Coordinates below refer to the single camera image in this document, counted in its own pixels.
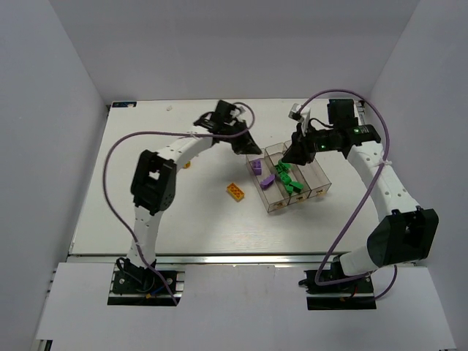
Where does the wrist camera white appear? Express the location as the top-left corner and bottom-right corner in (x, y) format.
(288, 103), (311, 135)
(229, 105), (245, 120)

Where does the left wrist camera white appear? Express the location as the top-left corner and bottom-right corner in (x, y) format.
(229, 105), (245, 120)

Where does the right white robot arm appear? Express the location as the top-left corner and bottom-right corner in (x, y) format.
(282, 99), (439, 287)

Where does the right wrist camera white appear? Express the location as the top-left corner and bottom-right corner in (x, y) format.
(288, 103), (311, 135)

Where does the purple curved lego brick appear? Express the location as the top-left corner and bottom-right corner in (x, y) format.
(260, 174), (276, 189)

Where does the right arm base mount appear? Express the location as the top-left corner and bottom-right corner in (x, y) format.
(298, 270), (377, 311)

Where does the purple square lego brick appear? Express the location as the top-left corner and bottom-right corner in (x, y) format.
(250, 159), (263, 176)

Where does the left clear container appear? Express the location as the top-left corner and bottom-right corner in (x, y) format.
(246, 151), (289, 213)

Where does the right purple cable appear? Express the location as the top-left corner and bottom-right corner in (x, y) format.
(290, 88), (399, 301)

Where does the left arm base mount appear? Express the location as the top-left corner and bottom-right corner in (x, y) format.
(107, 257), (183, 307)

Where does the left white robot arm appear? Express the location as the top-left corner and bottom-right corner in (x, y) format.
(119, 100), (261, 283)

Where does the right clear container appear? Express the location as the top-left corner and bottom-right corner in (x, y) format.
(292, 159), (332, 199)

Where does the orange long lego brick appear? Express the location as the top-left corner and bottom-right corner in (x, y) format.
(227, 183), (245, 202)

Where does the blue label sticker left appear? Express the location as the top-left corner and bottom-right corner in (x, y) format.
(111, 101), (137, 108)

